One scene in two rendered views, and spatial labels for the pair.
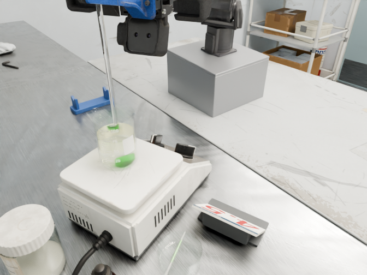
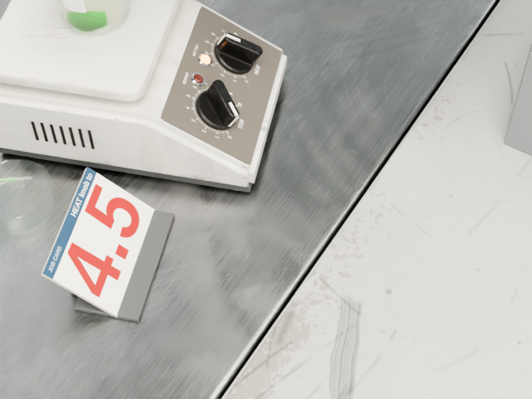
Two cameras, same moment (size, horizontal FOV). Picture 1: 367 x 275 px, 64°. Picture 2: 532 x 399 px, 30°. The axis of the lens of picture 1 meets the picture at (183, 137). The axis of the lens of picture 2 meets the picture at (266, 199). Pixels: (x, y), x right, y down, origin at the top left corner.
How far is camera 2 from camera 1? 0.58 m
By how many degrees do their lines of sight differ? 52
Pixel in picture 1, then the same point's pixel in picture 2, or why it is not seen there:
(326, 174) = not seen: outside the picture
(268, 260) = (50, 332)
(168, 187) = (79, 109)
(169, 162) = (108, 78)
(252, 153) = (373, 260)
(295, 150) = (439, 356)
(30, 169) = not seen: outside the picture
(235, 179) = (253, 243)
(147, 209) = (19, 99)
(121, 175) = (54, 32)
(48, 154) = not seen: outside the picture
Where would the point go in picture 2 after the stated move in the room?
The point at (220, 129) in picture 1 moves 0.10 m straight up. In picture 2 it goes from (454, 172) to (475, 77)
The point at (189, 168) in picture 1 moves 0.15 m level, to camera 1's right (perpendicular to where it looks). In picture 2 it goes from (144, 123) to (214, 298)
